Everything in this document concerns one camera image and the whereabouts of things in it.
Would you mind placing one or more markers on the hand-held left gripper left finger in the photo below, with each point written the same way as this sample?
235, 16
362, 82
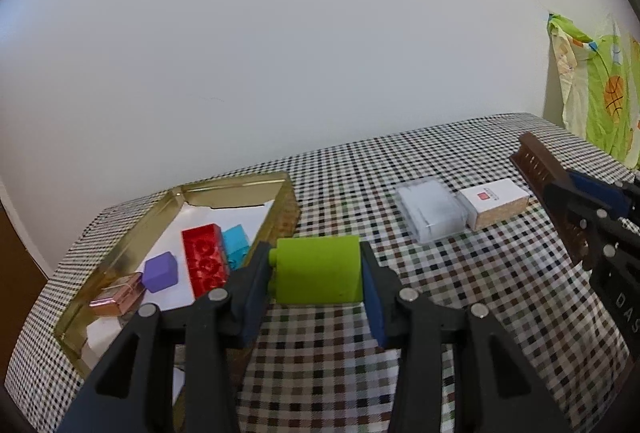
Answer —
255, 298

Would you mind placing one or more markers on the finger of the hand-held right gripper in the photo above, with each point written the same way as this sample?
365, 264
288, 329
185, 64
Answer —
620, 240
597, 195

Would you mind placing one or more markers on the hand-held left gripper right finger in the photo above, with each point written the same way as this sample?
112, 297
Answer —
374, 308

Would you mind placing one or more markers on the red toy brick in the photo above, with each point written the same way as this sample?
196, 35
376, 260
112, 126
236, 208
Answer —
205, 258

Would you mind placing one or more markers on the brown ridged bar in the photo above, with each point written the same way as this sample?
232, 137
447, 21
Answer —
537, 168

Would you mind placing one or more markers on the green toy brick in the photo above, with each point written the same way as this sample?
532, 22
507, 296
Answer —
317, 270

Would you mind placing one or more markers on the gold metal tin tray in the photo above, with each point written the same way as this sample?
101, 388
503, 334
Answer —
225, 190

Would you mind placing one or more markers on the rose gold compact case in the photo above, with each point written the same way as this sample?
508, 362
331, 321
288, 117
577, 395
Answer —
117, 295

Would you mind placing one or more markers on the cyan toy brick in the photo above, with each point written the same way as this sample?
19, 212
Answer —
236, 243

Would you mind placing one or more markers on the checkered tablecloth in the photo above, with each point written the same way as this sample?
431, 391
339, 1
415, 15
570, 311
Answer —
450, 273

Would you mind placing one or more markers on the green printed cloth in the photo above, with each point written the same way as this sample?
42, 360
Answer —
605, 98

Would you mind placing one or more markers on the purple block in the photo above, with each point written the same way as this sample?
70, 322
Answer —
160, 272

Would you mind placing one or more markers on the white box with cork base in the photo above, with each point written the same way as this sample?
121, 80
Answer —
492, 200

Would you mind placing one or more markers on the white paper liner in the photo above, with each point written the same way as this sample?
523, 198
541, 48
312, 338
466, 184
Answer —
165, 238

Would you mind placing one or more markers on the clear plastic box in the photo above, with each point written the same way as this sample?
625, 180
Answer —
431, 210

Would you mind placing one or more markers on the brown wooden furniture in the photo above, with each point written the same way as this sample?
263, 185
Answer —
17, 283

